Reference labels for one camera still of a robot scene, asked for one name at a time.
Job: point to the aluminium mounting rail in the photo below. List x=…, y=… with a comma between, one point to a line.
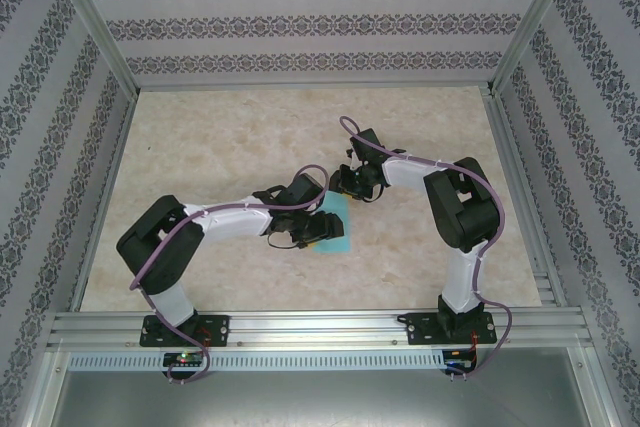
x=310, y=329

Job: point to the aluminium frame post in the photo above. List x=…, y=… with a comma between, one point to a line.
x=535, y=22
x=95, y=22

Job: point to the aluminium side rail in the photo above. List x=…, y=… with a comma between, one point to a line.
x=520, y=187
x=101, y=207

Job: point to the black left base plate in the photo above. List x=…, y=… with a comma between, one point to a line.
x=220, y=329

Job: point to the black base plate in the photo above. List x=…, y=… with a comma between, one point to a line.
x=220, y=329
x=420, y=329

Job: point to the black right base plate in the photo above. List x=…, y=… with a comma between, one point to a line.
x=420, y=329

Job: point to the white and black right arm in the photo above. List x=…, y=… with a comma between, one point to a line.
x=405, y=174

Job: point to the left controller board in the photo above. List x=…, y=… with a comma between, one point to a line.
x=182, y=359

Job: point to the right controller board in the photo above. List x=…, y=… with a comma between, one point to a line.
x=457, y=359

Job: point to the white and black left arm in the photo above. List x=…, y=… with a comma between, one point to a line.
x=230, y=222

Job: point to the teal paper sheet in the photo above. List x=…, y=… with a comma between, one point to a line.
x=340, y=244

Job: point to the controller board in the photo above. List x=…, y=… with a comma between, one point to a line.
x=457, y=359
x=182, y=359

